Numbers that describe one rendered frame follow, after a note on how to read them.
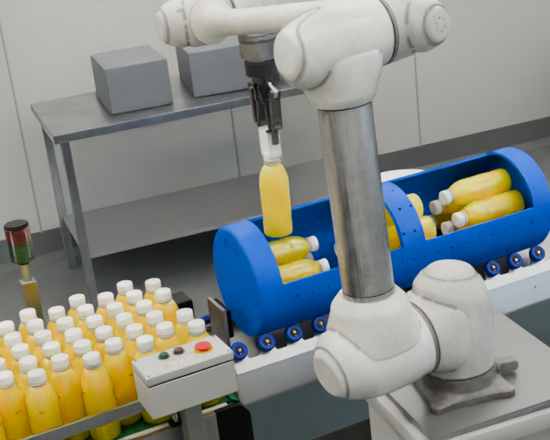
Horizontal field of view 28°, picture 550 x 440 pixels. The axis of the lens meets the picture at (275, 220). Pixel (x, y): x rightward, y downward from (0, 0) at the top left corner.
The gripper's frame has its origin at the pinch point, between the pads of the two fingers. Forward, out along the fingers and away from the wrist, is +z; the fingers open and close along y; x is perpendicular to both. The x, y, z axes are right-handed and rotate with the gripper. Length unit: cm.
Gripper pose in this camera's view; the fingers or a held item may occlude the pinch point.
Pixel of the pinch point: (270, 142)
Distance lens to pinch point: 258.8
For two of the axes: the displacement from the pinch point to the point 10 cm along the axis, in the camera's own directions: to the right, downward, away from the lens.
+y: -4.3, -2.7, 8.6
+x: -8.9, 2.5, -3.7
